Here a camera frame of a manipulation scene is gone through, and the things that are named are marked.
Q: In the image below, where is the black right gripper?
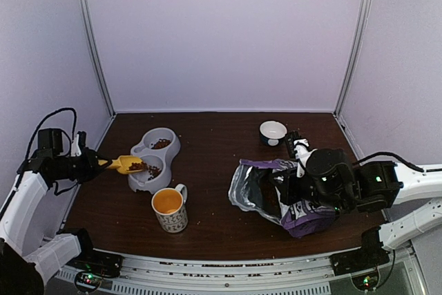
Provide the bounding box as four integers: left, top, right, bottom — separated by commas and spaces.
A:
271, 166, 350, 213

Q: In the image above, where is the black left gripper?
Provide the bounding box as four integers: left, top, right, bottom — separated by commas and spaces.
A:
54, 146, 111, 184

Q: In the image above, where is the yellow plastic scoop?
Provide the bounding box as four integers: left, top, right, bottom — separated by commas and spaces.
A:
99, 155, 143, 175

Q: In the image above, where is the purple pet food bag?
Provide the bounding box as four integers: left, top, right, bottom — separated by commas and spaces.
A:
228, 159, 339, 238

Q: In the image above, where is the right arm base board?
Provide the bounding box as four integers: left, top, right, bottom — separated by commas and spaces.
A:
329, 248, 390, 292

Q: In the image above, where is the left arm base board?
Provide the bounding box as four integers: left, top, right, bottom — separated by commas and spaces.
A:
66, 249, 123, 292

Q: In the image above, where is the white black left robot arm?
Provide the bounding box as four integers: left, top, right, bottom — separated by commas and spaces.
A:
1, 129, 112, 294

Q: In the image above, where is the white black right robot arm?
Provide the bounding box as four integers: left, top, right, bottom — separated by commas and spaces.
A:
269, 149, 441, 269

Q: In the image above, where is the grey double pet feeder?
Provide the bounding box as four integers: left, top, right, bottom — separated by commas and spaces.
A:
128, 127, 181, 194

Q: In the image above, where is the brown kibble in bag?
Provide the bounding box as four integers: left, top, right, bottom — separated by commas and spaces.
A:
261, 185, 280, 218

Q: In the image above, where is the brown kibble in scoop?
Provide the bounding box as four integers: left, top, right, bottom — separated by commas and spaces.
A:
128, 162, 147, 173

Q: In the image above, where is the dark blue white bowl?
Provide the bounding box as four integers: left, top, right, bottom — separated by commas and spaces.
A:
259, 120, 287, 146

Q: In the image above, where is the brown kibble in feeder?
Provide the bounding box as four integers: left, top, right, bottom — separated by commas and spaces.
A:
140, 137, 173, 188

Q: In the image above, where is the white mug yellow inside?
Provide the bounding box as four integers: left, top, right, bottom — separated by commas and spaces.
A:
151, 184, 189, 234

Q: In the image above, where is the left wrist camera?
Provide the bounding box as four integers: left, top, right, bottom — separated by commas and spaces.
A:
70, 131, 86, 157

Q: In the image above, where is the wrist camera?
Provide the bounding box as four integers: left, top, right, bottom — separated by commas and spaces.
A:
285, 131, 310, 160
70, 131, 86, 157

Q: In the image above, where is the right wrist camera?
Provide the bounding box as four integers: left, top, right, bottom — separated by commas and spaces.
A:
285, 131, 310, 160

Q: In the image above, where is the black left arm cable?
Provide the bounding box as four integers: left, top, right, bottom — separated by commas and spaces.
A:
15, 107, 77, 175

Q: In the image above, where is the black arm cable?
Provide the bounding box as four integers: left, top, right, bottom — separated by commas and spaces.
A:
15, 107, 77, 175
352, 151, 425, 173

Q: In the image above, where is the aluminium front rail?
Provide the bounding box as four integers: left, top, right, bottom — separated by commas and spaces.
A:
36, 239, 415, 295

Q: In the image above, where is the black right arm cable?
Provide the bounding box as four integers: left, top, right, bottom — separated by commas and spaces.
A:
352, 151, 425, 173

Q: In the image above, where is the right aluminium corner post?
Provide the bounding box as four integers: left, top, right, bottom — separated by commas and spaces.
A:
334, 0, 376, 116

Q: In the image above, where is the aluminium corner post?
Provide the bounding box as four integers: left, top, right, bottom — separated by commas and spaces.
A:
334, 0, 376, 116
71, 0, 116, 116

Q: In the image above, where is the left aluminium corner post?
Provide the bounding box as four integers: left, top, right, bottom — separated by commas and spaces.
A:
71, 0, 116, 116

